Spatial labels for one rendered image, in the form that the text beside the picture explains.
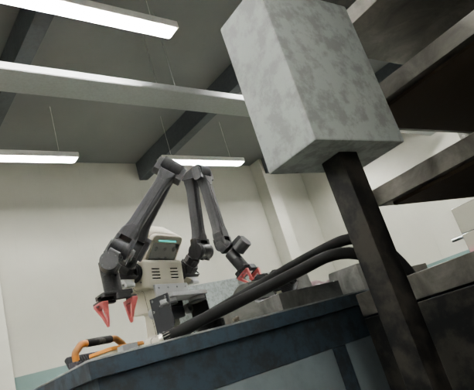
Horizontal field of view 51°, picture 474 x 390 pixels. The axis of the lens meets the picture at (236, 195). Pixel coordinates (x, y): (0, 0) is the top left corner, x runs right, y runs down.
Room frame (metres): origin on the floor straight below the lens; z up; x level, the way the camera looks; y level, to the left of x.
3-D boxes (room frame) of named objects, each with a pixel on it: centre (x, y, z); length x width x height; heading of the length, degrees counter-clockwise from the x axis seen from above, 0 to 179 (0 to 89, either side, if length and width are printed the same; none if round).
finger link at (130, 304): (1.55, 0.44, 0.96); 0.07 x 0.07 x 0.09; 43
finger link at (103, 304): (1.52, 0.48, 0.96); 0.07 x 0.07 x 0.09; 43
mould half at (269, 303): (1.76, 0.03, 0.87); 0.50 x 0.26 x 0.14; 39
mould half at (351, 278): (2.05, -0.20, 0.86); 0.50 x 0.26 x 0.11; 56
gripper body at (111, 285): (1.54, 0.46, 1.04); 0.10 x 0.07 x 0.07; 133
